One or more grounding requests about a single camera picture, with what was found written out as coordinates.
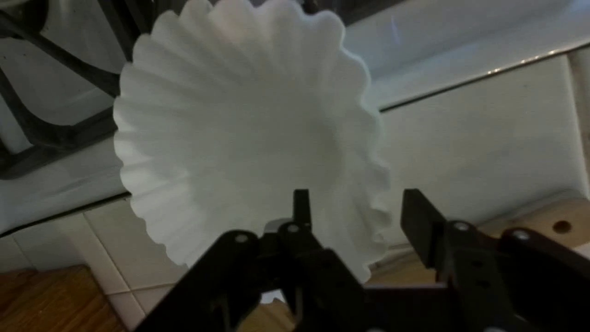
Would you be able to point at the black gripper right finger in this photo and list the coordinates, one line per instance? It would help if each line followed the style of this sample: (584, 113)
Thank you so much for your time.
(490, 283)

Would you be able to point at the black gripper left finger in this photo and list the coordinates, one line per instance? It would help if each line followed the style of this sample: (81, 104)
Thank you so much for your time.
(258, 283)

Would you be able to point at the white fluted paper bowl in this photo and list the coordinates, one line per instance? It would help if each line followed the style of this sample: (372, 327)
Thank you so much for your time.
(245, 122)

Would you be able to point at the wooden spoon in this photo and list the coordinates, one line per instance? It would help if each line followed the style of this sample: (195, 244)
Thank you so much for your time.
(573, 213)

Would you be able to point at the white gas stove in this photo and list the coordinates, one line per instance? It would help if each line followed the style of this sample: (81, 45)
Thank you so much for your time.
(479, 141)

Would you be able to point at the black stove grate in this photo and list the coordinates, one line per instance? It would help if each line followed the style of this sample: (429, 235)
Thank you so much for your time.
(55, 122)

